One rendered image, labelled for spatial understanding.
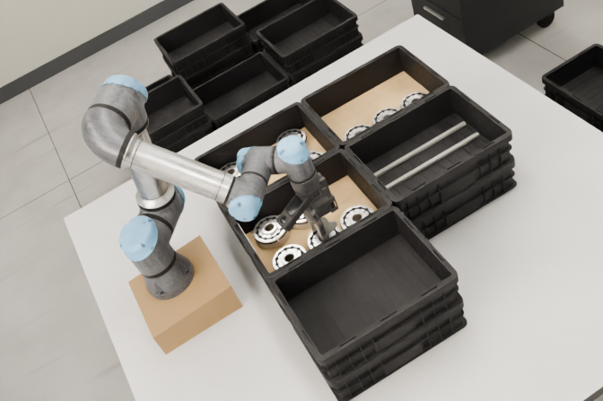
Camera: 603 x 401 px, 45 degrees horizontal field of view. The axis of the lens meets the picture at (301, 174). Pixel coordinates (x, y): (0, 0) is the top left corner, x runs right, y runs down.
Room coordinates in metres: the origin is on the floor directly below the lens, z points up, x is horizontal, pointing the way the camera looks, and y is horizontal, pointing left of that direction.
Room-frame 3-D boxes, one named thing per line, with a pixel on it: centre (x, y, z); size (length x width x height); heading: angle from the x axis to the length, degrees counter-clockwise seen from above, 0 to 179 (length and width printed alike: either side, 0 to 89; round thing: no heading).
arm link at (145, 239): (1.51, 0.49, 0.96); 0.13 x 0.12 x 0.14; 152
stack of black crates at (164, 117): (2.67, 0.50, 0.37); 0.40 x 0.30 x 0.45; 103
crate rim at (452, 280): (1.13, -0.04, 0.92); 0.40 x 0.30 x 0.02; 102
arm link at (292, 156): (1.39, 0.00, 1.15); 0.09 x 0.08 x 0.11; 62
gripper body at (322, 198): (1.39, -0.01, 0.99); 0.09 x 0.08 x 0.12; 106
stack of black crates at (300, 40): (2.86, -0.28, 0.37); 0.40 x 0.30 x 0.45; 103
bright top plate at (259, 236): (1.47, 0.14, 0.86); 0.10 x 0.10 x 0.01
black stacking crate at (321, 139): (1.71, 0.08, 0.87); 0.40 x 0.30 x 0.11; 102
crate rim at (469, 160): (1.50, -0.37, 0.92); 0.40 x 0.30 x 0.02; 102
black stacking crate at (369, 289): (1.13, -0.04, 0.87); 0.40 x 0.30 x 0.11; 102
